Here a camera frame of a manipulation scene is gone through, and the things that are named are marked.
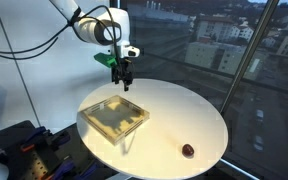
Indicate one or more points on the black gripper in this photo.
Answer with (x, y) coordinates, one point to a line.
(123, 66)

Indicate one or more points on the dark red plum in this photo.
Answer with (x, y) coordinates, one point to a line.
(187, 150)

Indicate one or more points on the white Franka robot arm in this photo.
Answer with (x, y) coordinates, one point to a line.
(120, 23)

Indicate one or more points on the square wooden tray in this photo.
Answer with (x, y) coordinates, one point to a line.
(94, 115)

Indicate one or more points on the white table base leg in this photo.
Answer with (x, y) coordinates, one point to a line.
(119, 176)

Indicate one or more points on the blue black spring clamp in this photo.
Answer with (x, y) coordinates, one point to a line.
(89, 171)

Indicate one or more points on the thin grey rod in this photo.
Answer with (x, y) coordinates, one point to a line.
(22, 78)

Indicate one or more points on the blue spring clamp orange tips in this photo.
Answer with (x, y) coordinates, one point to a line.
(37, 133)
(65, 166)

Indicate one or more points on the grey window mullion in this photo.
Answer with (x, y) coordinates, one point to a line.
(251, 46)

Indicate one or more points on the dark window frame post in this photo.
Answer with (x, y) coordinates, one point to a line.
(115, 75)

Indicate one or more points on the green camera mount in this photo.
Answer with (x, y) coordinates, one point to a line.
(104, 59)

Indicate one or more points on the metal window sill rail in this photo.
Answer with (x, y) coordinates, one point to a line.
(237, 168)

